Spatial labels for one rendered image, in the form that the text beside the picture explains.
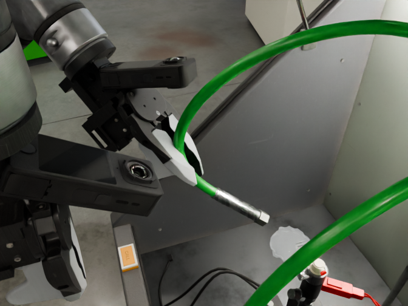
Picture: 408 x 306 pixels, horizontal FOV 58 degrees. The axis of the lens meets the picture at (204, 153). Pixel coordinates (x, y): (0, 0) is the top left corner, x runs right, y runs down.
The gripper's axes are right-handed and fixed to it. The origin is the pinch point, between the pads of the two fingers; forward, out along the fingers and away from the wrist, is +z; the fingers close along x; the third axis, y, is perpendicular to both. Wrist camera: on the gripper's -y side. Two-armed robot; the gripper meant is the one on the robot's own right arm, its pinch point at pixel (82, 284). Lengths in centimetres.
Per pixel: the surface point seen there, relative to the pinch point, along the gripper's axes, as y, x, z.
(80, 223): 17, -120, 124
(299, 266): -17.1, 8.7, -7.4
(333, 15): -46, -31, -10
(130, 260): -4.7, -20.6, 27.7
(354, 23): -30.0, -7.0, -19.0
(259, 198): -37, -31, 32
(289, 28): -169, -240, 85
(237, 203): -21.0, -10.6, 7.2
